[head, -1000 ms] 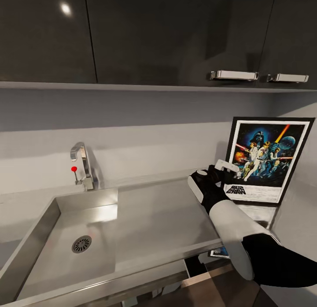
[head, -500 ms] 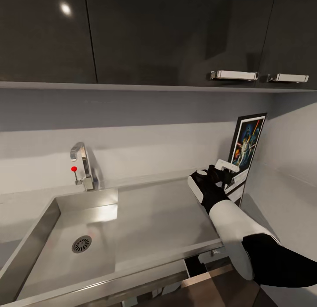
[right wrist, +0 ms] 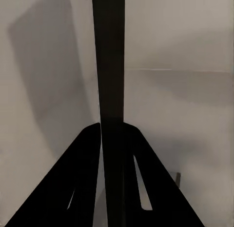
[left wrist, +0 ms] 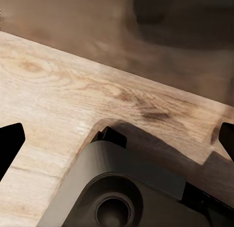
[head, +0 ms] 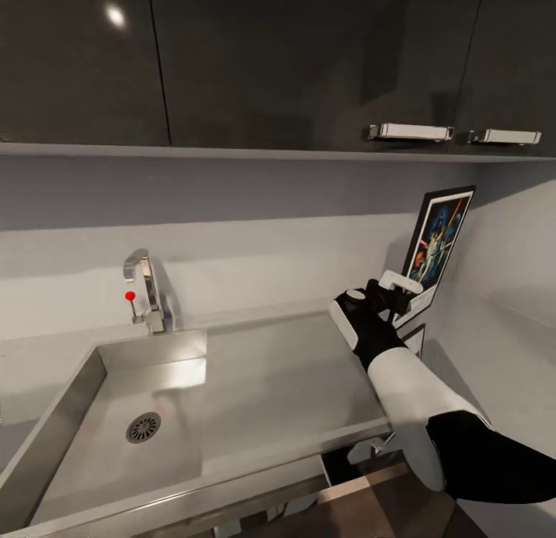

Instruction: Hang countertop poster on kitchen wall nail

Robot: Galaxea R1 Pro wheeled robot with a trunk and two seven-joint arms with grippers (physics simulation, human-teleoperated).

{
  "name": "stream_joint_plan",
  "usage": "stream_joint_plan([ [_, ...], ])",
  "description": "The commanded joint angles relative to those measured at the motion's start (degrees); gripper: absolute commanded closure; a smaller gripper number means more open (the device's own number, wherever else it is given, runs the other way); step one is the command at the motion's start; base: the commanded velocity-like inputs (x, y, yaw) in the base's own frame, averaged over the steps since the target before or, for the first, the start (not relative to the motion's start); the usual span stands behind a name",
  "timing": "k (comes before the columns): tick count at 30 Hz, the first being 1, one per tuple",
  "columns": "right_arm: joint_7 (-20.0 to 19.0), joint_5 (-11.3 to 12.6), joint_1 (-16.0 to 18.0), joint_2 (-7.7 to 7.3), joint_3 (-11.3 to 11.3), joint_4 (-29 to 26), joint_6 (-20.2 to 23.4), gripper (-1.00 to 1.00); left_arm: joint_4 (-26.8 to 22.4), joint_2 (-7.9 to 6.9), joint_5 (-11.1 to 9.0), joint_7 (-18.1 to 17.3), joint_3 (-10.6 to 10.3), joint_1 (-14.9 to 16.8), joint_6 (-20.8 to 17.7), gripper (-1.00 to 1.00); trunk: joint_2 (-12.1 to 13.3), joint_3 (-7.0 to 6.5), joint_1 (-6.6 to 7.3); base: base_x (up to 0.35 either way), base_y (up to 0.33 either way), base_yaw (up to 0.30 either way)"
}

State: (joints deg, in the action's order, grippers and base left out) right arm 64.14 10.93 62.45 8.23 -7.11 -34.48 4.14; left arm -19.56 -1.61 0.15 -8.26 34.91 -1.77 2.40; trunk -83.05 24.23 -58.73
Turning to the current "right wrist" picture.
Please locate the poster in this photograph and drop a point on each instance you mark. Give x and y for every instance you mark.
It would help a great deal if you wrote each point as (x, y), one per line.
(109, 27)

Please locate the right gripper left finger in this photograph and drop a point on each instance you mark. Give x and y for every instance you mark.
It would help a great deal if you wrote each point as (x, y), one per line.
(66, 195)

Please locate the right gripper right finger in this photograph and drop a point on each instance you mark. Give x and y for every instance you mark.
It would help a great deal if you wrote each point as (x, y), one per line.
(170, 207)

